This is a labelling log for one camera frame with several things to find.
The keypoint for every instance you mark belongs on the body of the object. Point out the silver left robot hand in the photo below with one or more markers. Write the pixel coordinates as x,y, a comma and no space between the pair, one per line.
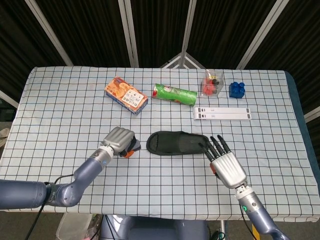
118,138

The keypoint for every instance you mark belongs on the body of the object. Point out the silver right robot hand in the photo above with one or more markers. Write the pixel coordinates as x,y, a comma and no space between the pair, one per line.
228,170

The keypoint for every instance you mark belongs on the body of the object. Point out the black rubber slipper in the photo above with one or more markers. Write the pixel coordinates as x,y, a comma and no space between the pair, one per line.
175,143

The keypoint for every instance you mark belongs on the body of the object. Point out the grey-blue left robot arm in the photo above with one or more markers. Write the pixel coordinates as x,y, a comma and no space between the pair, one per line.
82,175

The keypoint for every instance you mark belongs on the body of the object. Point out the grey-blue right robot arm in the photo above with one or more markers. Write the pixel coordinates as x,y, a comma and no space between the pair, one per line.
260,215

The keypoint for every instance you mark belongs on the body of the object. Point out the orange and blue snack box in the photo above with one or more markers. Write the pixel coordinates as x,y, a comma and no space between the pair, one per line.
120,92

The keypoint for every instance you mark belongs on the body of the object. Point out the white black-checked tablecloth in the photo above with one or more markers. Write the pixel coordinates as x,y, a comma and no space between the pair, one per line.
62,112

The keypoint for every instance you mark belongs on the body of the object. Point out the green chip canister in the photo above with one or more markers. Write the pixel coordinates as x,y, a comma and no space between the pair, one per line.
177,95

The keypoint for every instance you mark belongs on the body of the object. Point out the blue toy building block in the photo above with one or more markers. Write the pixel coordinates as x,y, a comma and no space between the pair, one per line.
237,90

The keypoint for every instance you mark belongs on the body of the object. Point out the clear bag of small items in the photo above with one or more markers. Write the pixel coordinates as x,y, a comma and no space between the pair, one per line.
211,86

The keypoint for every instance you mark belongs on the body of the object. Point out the grey-blue robot torso base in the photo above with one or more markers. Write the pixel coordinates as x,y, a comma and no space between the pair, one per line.
155,228

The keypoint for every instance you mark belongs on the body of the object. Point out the clear plastic storage bin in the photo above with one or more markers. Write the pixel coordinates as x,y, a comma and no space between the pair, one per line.
72,226

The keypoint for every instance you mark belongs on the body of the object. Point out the white screen foot frame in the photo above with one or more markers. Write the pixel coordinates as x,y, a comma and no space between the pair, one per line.
182,61

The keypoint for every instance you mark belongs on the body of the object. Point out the black folding screen white frame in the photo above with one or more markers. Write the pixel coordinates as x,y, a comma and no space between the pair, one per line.
95,30

